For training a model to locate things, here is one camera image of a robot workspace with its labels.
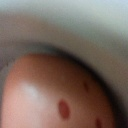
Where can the cream pot with pink food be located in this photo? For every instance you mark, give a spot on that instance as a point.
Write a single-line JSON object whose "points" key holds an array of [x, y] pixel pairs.
{"points": [[63, 63]]}

